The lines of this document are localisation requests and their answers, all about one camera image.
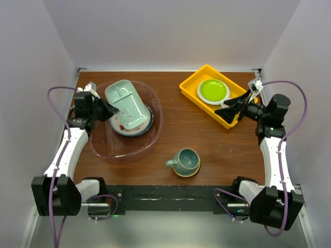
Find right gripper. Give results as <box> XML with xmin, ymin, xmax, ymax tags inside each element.
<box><xmin>215</xmin><ymin>88</ymin><xmax>269</xmax><ymax>125</ymax></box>

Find pale green rectangular dish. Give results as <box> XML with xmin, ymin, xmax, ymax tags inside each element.
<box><xmin>104</xmin><ymin>80</ymin><xmax>149</xmax><ymax>130</ymax></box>

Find blue floral plate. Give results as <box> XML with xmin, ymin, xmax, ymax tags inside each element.
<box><xmin>145</xmin><ymin>105</ymin><xmax>154</xmax><ymax>132</ymax></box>

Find yellow rimmed dark bowl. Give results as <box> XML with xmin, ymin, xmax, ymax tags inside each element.
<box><xmin>173</xmin><ymin>164</ymin><xmax>201</xmax><ymax>179</ymax></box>

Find teal glazed mug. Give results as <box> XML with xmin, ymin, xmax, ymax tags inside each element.
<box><xmin>165</xmin><ymin>148</ymin><xmax>200</xmax><ymax>173</ymax></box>

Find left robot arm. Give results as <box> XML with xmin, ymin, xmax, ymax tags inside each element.
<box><xmin>31</xmin><ymin>88</ymin><xmax>118</xmax><ymax>216</ymax></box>

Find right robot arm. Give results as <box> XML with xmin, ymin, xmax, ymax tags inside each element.
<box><xmin>215</xmin><ymin>91</ymin><xmax>304</xmax><ymax>231</ymax></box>

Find clear plastic bin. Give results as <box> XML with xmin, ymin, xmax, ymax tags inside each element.
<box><xmin>89</xmin><ymin>81</ymin><xmax>163</xmax><ymax>163</ymax></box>

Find light blue mug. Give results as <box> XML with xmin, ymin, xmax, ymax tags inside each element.
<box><xmin>220</xmin><ymin>98</ymin><xmax>230</xmax><ymax>109</ymax></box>

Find pale blue rimmed plate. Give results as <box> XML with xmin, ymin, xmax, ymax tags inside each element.
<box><xmin>197</xmin><ymin>79</ymin><xmax>231</xmax><ymax>106</ymax></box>

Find lime green plate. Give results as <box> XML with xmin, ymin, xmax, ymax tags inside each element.
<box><xmin>199</xmin><ymin>79</ymin><xmax>229</xmax><ymax>102</ymax></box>

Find yellow plastic tray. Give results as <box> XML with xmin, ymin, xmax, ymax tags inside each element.
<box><xmin>179</xmin><ymin>65</ymin><xmax>247</xmax><ymax>129</ymax></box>

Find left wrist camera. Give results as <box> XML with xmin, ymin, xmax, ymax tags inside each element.
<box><xmin>76</xmin><ymin>82</ymin><xmax>100</xmax><ymax>99</ymax></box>

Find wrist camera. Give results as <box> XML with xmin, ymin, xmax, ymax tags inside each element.
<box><xmin>76</xmin><ymin>82</ymin><xmax>100</xmax><ymax>99</ymax></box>
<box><xmin>248</xmin><ymin>79</ymin><xmax>263</xmax><ymax>95</ymax></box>

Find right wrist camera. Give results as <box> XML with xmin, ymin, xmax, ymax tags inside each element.
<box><xmin>248</xmin><ymin>79</ymin><xmax>263</xmax><ymax>95</ymax></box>

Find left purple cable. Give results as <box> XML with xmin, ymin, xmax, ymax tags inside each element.
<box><xmin>46</xmin><ymin>86</ymin><xmax>81</xmax><ymax>248</ymax></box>

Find purple cable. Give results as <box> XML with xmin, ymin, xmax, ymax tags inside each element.
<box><xmin>46</xmin><ymin>86</ymin><xmax>81</xmax><ymax>248</ymax></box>
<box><xmin>213</xmin><ymin>80</ymin><xmax>309</xmax><ymax>237</ymax></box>

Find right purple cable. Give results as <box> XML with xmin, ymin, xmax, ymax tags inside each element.
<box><xmin>213</xmin><ymin>80</ymin><xmax>309</xmax><ymax>237</ymax></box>

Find aluminium frame rail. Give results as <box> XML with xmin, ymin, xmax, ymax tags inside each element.
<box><xmin>19</xmin><ymin>203</ymin><xmax>39</xmax><ymax>248</ymax></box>

